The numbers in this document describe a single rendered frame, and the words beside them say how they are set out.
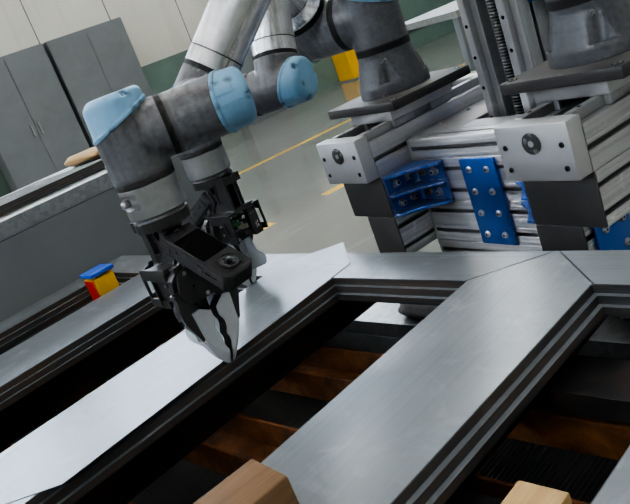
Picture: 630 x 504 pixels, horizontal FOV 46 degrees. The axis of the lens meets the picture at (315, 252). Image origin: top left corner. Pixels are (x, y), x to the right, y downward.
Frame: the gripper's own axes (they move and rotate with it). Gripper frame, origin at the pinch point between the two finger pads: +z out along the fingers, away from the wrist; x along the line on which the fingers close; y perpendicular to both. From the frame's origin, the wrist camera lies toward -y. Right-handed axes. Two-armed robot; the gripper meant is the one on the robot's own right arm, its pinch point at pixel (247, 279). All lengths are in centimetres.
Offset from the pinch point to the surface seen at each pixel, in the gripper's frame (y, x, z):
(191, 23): -788, 593, -73
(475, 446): 64, -25, 3
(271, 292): 9.6, -2.7, 0.7
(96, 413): 9.3, -37.6, 0.7
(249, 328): 16.2, -13.6, 0.7
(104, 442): 18.7, -41.5, 0.7
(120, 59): -751, 442, -59
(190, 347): 9.1, -20.2, 0.7
